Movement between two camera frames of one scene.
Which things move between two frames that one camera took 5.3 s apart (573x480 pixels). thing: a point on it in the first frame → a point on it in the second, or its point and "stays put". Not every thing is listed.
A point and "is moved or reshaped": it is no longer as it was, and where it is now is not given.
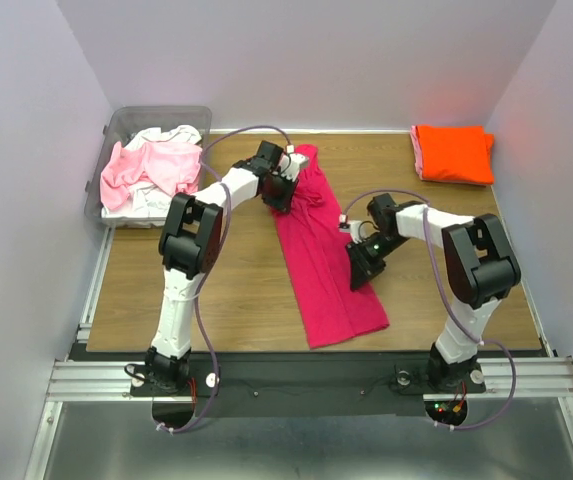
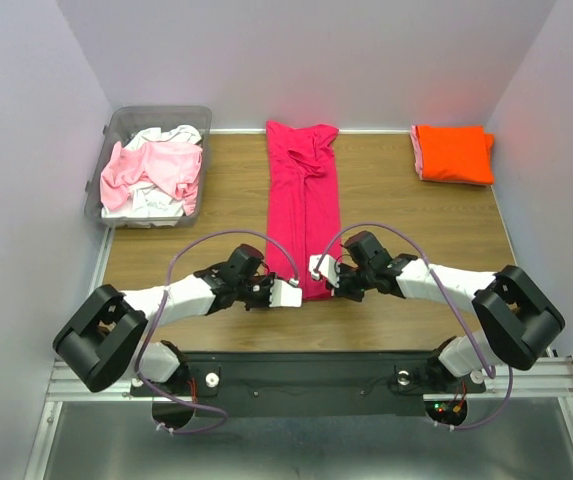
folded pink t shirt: x=418 y=163 stays put
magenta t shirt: x=334 y=312 is moved or reshaped
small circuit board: x=446 y=411 stays put
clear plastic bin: x=145 y=156 stays put
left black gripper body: x=280 y=192 → x=255 y=292
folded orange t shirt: x=457 y=154 stays put
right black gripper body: x=402 y=239 → x=353 y=282
